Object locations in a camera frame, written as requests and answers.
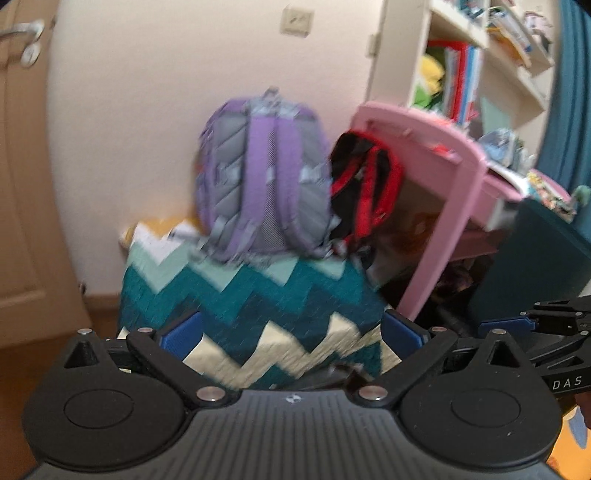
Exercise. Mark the purple grey backpack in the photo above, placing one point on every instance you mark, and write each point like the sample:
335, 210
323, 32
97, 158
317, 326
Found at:
263, 182

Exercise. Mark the wall light switch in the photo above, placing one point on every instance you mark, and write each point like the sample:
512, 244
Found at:
296, 21

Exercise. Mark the teal curtain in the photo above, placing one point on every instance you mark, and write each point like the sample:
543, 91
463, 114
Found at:
565, 153

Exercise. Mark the red black backpack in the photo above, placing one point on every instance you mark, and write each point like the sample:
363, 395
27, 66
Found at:
366, 182

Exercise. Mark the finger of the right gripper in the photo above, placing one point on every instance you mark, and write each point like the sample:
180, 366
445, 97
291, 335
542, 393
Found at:
516, 326

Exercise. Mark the silver door handle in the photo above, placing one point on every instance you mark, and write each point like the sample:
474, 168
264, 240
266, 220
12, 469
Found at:
30, 33

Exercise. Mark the teal zigzag quilt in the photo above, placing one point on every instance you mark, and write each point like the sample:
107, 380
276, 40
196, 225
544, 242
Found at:
257, 326

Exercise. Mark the blue binder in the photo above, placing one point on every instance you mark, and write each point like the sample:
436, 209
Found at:
475, 67

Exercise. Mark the red binder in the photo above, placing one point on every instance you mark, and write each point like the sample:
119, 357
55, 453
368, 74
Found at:
454, 56

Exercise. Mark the pink desk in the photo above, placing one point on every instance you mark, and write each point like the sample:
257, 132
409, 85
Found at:
452, 206

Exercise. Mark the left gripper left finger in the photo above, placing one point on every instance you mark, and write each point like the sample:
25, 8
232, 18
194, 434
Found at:
161, 354

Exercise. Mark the yellow green plush toy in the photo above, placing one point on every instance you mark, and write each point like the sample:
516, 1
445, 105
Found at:
430, 82

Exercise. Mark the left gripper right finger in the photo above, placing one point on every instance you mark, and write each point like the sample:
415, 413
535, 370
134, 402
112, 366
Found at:
423, 353

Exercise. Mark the dark teal chair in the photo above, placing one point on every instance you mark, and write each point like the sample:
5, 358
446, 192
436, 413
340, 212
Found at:
543, 258

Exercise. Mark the white bookshelf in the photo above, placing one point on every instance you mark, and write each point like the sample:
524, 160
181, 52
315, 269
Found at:
518, 68

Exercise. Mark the wooden door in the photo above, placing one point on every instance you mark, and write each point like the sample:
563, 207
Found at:
40, 297

